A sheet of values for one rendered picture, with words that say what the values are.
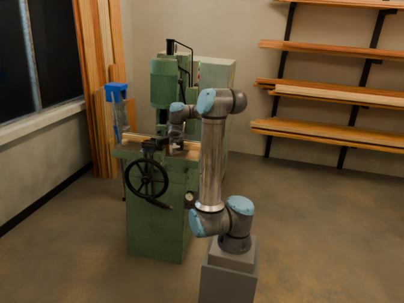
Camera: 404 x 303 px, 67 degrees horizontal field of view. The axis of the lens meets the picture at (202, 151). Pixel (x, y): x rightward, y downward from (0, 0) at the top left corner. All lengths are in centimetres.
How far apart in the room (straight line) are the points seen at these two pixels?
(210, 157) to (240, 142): 309
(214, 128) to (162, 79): 72
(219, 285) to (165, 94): 119
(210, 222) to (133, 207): 92
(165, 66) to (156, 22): 254
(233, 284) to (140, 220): 92
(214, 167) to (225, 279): 64
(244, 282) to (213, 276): 17
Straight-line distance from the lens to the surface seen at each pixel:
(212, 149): 140
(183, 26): 436
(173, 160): 203
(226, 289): 181
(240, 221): 160
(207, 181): 145
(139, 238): 247
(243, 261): 169
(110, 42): 387
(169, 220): 229
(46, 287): 251
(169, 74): 198
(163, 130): 210
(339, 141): 399
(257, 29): 419
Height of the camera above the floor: 175
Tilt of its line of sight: 23 degrees down
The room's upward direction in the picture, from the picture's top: 4 degrees clockwise
